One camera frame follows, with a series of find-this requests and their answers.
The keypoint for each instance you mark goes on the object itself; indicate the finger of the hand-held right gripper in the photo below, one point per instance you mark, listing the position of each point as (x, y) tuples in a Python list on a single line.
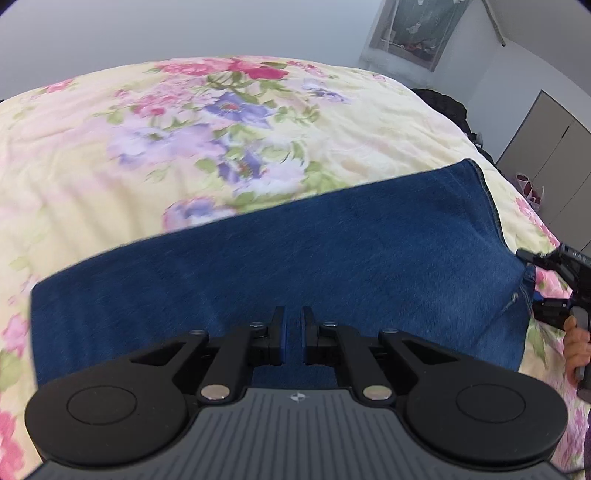
[(538, 259), (551, 310)]

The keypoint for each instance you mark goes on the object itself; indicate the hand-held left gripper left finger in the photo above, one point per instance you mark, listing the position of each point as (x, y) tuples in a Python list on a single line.
[(282, 339)]

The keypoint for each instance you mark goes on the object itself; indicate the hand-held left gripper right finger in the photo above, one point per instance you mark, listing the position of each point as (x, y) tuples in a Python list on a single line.
[(305, 339)]

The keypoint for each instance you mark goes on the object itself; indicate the blue denim pants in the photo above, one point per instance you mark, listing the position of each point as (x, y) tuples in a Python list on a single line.
[(300, 258)]

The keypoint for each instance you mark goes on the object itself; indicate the person's right hand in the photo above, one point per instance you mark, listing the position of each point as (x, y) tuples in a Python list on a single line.
[(577, 348)]

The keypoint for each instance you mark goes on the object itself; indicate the grey wardrobe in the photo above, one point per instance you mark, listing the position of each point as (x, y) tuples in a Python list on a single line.
[(549, 152)]

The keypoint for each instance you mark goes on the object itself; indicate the black jacket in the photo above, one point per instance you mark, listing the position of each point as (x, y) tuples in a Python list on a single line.
[(448, 110)]

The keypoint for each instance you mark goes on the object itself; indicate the floral quilt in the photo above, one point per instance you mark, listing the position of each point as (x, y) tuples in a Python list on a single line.
[(161, 152)]

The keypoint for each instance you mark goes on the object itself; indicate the grey rod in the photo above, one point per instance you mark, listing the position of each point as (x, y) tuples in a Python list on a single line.
[(494, 21)]

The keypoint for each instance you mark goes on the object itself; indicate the window with printed curtain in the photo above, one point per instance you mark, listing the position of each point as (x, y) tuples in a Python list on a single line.
[(415, 32)]

